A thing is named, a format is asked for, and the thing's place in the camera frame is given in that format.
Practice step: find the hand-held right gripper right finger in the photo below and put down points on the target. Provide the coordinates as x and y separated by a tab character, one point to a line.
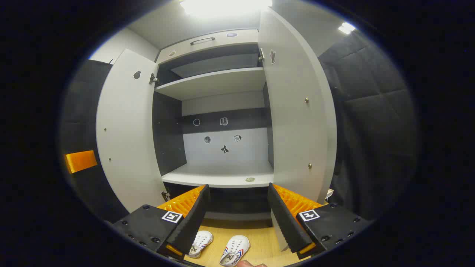
285	222

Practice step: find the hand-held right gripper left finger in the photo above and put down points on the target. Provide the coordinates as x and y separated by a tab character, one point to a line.
193	222

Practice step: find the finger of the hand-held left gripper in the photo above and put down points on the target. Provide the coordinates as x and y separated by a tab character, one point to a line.
79	161

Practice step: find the white canvas shoe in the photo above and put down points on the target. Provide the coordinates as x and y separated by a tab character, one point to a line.
234	250
200	243

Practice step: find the grey shoe cabinet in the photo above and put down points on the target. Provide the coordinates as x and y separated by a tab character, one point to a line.
222	83

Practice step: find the black backdrop cloth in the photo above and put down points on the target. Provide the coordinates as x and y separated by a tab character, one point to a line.
371	111

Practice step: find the ceiling light panel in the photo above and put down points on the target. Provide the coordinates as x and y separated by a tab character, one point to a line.
222	6
347	27

